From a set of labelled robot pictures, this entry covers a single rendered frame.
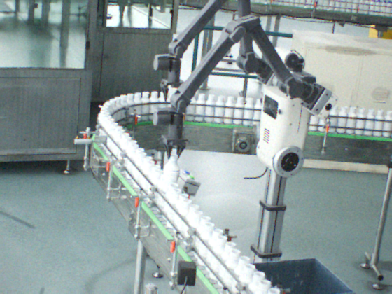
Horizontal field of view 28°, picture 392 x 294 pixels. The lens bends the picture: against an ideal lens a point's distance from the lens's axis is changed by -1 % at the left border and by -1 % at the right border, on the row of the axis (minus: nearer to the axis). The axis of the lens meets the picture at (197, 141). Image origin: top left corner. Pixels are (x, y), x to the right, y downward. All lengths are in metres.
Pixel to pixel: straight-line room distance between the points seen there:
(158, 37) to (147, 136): 3.86
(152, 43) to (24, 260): 3.96
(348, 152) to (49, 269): 2.02
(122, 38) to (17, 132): 2.40
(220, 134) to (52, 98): 1.93
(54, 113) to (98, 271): 1.78
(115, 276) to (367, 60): 3.39
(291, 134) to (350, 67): 3.69
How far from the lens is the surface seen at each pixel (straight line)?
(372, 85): 7.50
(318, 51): 7.31
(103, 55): 8.52
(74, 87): 6.50
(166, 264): 3.37
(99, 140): 4.22
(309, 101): 3.58
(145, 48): 8.65
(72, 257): 5.35
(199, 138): 4.97
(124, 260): 5.34
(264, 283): 2.69
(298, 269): 3.41
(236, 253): 2.85
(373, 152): 5.20
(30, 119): 6.50
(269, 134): 3.80
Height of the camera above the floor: 2.36
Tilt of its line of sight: 17 degrees down
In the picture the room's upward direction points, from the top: 6 degrees clockwise
